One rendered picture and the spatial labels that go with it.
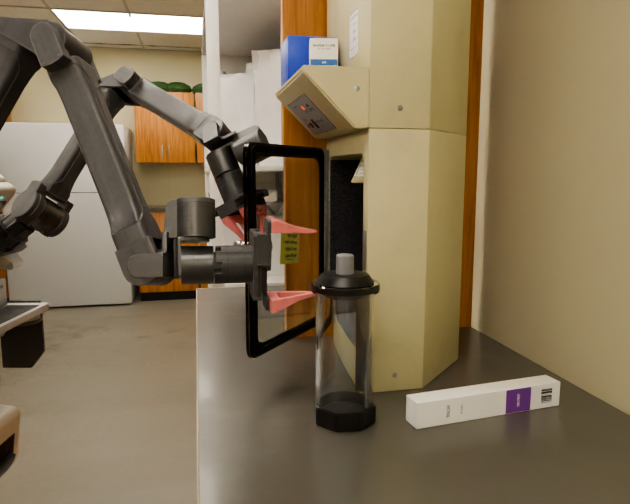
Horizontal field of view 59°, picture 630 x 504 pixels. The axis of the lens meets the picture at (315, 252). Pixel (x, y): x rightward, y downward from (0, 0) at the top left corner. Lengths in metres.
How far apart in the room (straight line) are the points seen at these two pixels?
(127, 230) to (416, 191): 0.49
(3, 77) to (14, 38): 0.06
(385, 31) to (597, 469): 0.73
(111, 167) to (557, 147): 0.86
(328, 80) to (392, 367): 0.52
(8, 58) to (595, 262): 1.06
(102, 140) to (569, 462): 0.82
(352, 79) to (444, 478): 0.62
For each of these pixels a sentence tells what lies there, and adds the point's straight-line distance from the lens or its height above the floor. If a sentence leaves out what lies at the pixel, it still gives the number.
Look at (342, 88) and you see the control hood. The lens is 0.97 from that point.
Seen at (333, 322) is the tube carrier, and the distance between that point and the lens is 0.85.
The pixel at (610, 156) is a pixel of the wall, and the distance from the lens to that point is 1.13.
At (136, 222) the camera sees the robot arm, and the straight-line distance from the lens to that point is 0.86.
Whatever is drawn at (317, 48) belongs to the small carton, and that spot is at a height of 1.55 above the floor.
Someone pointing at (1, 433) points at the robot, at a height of 0.77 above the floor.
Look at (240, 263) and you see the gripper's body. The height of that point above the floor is 1.20.
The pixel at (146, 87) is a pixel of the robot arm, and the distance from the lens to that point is 1.45.
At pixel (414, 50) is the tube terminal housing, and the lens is 1.02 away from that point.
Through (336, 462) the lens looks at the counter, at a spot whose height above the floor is 0.94.
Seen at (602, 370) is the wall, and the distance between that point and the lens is 1.18.
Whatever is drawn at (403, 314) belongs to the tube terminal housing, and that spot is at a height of 1.08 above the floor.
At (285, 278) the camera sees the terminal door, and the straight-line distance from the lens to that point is 1.13.
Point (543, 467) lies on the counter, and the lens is 0.87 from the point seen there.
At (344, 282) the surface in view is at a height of 1.17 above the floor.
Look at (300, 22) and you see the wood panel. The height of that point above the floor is 1.67.
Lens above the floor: 1.34
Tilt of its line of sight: 8 degrees down
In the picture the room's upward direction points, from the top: straight up
